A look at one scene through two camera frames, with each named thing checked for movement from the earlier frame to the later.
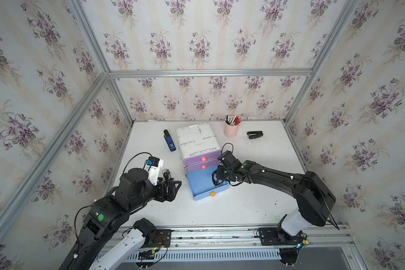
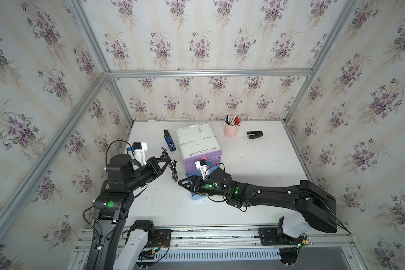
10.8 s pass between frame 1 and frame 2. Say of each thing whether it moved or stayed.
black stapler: stayed
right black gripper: moved
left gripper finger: moved
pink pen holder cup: stayed
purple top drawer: stayed
